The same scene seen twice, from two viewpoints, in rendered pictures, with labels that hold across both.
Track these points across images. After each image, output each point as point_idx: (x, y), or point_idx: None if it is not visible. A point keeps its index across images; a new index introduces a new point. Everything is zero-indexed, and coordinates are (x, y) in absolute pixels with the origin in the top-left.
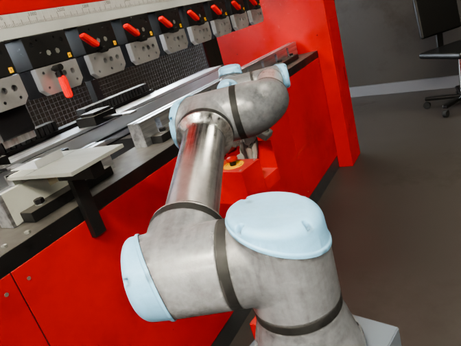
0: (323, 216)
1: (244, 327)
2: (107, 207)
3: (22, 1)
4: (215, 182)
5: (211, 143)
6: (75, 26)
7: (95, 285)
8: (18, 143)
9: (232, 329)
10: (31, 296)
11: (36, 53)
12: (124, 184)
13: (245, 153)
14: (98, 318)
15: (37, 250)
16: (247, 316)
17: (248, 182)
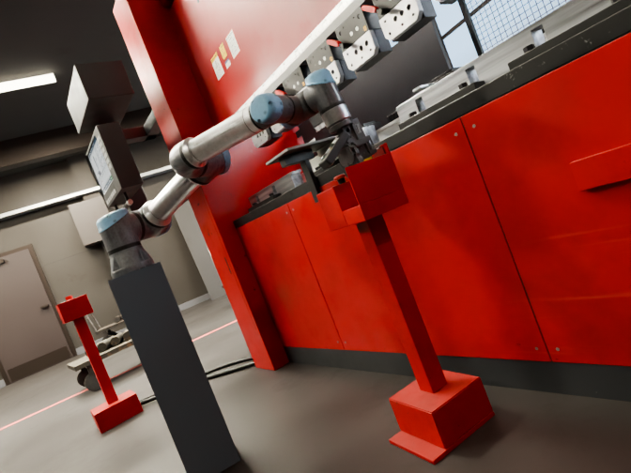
0: (98, 222)
1: (484, 388)
2: (326, 185)
3: (304, 30)
4: (159, 198)
5: (172, 179)
6: (334, 30)
7: (322, 232)
8: (321, 128)
9: (469, 373)
10: (295, 219)
11: (313, 67)
12: (336, 171)
13: (346, 175)
14: (325, 251)
15: (295, 197)
16: (506, 388)
17: (324, 207)
